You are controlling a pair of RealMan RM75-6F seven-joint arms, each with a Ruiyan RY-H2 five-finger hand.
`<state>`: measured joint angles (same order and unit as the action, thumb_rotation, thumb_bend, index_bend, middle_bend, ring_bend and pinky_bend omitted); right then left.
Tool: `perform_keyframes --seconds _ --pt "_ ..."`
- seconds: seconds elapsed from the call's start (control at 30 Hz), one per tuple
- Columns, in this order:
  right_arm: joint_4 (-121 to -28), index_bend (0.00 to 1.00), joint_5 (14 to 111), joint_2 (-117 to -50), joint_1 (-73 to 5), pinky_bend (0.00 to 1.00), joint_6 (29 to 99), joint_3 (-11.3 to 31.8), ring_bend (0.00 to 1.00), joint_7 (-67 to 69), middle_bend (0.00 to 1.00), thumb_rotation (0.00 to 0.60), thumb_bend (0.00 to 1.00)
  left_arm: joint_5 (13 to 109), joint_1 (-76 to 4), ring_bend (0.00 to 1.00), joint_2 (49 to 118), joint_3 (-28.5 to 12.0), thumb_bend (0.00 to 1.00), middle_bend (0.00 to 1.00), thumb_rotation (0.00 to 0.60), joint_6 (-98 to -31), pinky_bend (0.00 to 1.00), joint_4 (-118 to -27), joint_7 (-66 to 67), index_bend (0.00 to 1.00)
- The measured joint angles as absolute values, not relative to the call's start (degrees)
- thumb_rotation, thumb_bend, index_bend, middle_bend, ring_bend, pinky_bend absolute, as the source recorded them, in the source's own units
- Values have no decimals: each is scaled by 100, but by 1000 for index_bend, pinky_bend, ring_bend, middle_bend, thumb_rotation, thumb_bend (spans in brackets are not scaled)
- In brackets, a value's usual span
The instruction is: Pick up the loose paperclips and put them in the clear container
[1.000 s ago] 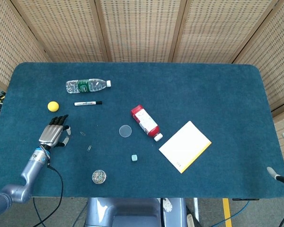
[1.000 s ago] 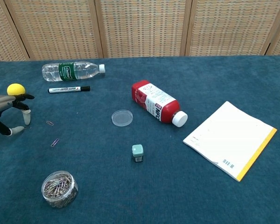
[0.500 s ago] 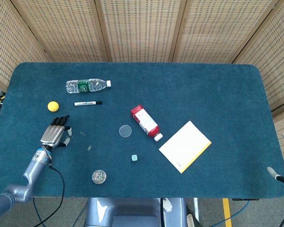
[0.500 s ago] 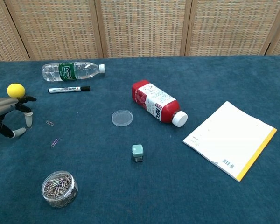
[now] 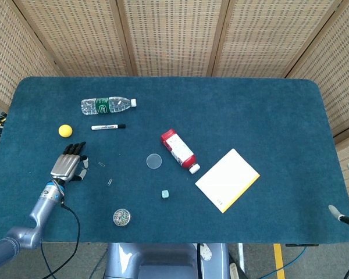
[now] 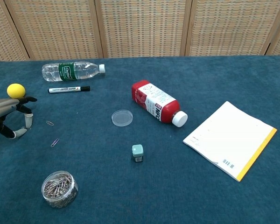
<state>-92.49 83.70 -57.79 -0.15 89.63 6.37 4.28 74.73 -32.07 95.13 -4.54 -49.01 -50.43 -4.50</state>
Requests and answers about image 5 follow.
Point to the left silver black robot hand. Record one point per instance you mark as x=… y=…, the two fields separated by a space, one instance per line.
x=65 y=165

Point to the red juice bottle white cap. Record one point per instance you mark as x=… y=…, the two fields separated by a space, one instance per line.
x=178 y=149

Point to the clear round plastic lid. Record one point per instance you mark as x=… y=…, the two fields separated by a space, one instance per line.
x=154 y=160

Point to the clear water bottle green label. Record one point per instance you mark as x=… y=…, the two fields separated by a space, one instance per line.
x=90 y=107

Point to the silver-blue robot torso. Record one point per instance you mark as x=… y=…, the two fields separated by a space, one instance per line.
x=163 y=261

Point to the yellow floor tape strip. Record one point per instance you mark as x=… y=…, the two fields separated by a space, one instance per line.
x=279 y=261

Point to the container of paper clips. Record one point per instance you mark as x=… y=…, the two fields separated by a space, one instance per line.
x=121 y=217

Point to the white whiteboard marker black cap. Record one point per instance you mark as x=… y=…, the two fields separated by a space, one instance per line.
x=104 y=127

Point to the white notebook yellow spine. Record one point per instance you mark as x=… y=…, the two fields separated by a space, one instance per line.
x=227 y=180

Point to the small teal cube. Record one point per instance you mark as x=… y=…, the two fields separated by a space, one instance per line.
x=165 y=194

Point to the woven bamboo screen panel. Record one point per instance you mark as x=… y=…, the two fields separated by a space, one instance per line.
x=75 y=35
x=5 y=58
x=337 y=72
x=171 y=35
x=273 y=35

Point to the black bar under table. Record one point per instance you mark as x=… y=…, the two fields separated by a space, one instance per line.
x=301 y=245

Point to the blue felt table cover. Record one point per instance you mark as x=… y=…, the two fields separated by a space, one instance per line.
x=250 y=116

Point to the white perforated plate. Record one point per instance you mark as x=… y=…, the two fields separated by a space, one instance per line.
x=206 y=253

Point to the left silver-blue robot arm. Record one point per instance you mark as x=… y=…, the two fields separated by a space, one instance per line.
x=42 y=207

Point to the yellow foam ball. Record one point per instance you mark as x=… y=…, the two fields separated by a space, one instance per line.
x=65 y=130

